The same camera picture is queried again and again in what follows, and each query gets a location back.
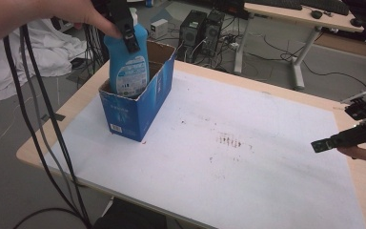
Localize blue cardboard box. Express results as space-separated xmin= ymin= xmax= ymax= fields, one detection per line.
xmin=97 ymin=40 xmax=177 ymax=143

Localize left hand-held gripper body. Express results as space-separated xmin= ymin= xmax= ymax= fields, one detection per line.
xmin=106 ymin=0 xmax=134 ymax=27

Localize thin black cable loop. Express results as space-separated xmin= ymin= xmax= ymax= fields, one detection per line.
xmin=12 ymin=207 xmax=89 ymax=229

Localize black computer tower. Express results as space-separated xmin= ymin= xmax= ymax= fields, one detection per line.
xmin=178 ymin=10 xmax=208 ymax=62
xmin=203 ymin=10 xmax=227 ymax=59

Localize blue bottle with white cap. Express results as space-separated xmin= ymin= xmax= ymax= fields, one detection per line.
xmin=103 ymin=7 xmax=151 ymax=98

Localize black keyboard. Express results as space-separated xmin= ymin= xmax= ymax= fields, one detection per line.
xmin=254 ymin=0 xmax=303 ymax=10

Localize grey cable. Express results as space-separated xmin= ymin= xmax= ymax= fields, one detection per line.
xmin=18 ymin=27 xmax=78 ymax=205

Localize thick black cable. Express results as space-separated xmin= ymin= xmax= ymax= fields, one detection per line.
xmin=20 ymin=24 xmax=92 ymax=225
xmin=2 ymin=34 xmax=92 ymax=229

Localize white table mat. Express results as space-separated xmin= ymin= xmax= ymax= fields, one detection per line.
xmin=42 ymin=70 xmax=366 ymax=229

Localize desk with white legs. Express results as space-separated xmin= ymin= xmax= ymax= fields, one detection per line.
xmin=234 ymin=2 xmax=365 ymax=91

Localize person's left hand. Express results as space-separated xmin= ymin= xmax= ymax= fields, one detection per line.
xmin=42 ymin=0 xmax=124 ymax=40

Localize person's legs in dark pants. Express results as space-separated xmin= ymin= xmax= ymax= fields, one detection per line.
xmin=91 ymin=197 xmax=169 ymax=229

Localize small white box device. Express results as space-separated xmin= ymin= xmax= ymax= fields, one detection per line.
xmin=149 ymin=18 xmax=170 ymax=40

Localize white cloth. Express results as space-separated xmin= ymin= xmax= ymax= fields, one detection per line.
xmin=0 ymin=18 xmax=88 ymax=107

